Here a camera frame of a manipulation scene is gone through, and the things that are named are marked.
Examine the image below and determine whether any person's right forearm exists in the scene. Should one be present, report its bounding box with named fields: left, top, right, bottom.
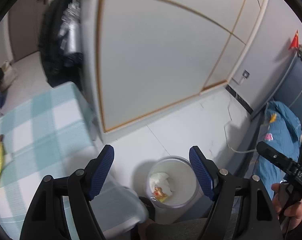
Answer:
left=282, top=215, right=302, bottom=240

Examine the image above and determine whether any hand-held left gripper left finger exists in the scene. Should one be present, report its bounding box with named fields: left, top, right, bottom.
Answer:
left=20, top=144, right=115, bottom=240

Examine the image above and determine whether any white sliding door wardrobe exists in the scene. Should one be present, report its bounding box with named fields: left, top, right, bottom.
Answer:
left=80, top=0, right=272, bottom=141

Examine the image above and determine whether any hanging black coat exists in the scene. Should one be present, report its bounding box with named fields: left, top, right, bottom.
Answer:
left=38, top=0, right=84, bottom=88

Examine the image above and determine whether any small red flag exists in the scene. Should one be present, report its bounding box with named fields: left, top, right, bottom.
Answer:
left=288, top=30, right=300, bottom=50

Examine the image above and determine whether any blue floral blanket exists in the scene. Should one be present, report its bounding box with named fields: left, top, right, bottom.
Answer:
left=251, top=100, right=302, bottom=205

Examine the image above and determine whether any white cable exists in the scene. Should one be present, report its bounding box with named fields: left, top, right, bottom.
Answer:
left=224, top=121, right=258, bottom=153

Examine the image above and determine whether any grey room door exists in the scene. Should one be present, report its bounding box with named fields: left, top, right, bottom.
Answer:
left=8, top=0, right=49, bottom=61

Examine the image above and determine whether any hanging silver grey garment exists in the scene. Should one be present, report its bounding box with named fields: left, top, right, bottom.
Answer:
left=60, top=4, right=83, bottom=66

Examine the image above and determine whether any blue padded headboard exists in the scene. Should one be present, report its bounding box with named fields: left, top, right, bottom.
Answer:
left=251, top=54, right=302, bottom=131

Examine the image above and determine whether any white tissue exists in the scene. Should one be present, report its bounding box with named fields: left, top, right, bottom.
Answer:
left=150, top=172, right=174, bottom=197

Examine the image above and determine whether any teal checkered tablecloth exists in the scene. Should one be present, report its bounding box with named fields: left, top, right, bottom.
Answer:
left=0, top=81, right=149, bottom=234

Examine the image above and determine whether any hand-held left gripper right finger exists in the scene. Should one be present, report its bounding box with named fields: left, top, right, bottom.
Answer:
left=189, top=145, right=284, bottom=240

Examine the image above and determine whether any beige tote bag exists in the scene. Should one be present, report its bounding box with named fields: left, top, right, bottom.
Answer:
left=0, top=60, right=18, bottom=92

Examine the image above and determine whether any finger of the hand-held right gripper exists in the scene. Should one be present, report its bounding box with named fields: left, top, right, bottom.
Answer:
left=256, top=141, right=302, bottom=179

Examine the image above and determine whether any white plastic trash bin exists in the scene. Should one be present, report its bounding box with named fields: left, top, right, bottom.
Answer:
left=146, top=156, right=200, bottom=209

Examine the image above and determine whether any person's right hand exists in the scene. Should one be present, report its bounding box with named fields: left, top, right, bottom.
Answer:
left=271, top=183, right=302, bottom=232

